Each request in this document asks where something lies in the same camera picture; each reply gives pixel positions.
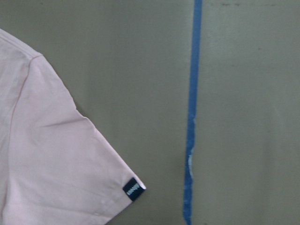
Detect pink snoopy t-shirt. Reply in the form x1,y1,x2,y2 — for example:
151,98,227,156
0,30,146,225

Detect blue tape grid lines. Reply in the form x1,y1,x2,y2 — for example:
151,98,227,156
182,0,203,225

